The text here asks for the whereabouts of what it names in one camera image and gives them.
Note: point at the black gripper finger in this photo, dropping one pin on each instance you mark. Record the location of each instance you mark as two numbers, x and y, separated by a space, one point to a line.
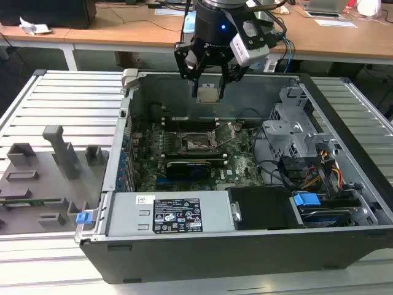
230 72
181 61

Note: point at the square CPU chip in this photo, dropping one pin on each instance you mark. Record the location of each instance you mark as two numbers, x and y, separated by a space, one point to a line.
208 94

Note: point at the thin metal locking lever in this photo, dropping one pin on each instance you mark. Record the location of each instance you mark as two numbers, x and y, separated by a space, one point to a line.
219 127
227 139

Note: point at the blue expansion slot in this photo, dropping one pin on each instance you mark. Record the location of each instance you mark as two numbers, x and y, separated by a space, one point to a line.
162 182

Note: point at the white paper sheet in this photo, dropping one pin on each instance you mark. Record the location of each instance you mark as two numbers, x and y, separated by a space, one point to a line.
336 23
172 12

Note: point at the black RAM stick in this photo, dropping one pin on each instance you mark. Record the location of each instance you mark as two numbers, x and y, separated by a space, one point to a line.
190 121
218 162

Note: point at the wooden desk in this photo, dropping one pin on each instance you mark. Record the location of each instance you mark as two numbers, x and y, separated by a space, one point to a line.
122 33

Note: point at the metal drive cage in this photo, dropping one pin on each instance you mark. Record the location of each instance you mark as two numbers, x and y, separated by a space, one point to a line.
285 135

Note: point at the green motherboard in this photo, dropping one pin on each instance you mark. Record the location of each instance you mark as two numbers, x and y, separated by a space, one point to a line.
239 166

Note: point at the black graphics card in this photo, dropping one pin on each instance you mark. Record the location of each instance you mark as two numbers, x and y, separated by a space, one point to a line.
190 170

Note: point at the grey laptop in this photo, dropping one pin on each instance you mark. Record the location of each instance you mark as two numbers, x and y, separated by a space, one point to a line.
325 7

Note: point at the black plastic shroud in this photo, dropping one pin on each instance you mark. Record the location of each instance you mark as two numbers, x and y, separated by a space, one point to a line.
261 209

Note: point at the black computer box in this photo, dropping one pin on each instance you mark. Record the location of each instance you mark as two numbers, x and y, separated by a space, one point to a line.
46 12

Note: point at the blue disk carrier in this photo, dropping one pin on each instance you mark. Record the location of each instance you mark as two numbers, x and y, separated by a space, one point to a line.
305 202

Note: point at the crumpled white paper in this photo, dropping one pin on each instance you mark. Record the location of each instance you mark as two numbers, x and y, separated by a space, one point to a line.
33 27

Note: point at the white round object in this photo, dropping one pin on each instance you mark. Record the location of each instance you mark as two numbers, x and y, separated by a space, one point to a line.
368 7

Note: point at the grey power supply unit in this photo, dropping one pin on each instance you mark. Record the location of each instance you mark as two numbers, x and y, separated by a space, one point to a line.
129 215

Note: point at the hard disk with blue label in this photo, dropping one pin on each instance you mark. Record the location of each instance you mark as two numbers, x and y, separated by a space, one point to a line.
325 219

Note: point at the blue case latch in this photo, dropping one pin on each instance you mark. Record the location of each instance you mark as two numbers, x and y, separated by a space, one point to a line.
83 218

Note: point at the black open PC case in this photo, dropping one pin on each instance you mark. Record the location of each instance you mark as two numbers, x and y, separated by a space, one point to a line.
215 258

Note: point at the grey parts rack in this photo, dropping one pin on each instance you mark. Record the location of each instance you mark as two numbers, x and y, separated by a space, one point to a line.
37 181

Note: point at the green RAM stick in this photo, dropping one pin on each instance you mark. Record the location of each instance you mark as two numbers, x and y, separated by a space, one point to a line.
30 202

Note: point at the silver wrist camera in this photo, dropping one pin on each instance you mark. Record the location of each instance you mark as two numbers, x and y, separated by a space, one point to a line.
248 49

